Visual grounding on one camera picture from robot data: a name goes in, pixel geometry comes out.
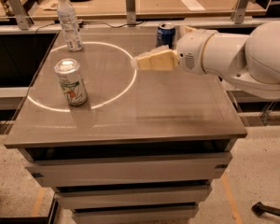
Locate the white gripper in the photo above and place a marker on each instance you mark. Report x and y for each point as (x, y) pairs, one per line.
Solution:
(189, 51)

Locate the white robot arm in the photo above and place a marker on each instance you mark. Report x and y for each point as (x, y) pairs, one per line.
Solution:
(250, 63)

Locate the blue pepsi can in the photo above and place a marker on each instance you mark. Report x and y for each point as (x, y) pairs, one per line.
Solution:
(165, 35)

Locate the white green soda can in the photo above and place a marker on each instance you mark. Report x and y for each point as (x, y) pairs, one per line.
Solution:
(71, 81)

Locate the clear plastic water bottle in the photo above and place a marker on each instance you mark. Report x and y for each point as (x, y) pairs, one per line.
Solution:
(68, 20)

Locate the white paper note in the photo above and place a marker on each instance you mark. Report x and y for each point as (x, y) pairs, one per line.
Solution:
(193, 5)

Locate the top grey drawer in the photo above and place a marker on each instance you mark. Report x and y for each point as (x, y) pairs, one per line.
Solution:
(130, 170)

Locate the grey drawer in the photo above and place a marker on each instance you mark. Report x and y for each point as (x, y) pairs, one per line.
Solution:
(130, 170)
(184, 211)
(133, 197)

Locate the bottom grey drawer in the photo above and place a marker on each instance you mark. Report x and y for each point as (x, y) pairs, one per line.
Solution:
(184, 211)

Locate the middle grey drawer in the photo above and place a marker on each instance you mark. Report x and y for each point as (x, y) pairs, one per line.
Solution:
(133, 197)

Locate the black chair base leg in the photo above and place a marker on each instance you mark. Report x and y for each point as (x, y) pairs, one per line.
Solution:
(260, 208)

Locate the middle metal bracket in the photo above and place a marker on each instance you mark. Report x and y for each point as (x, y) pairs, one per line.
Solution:
(130, 12)

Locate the left metal bracket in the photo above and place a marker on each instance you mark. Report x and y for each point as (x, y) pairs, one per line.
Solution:
(20, 14)

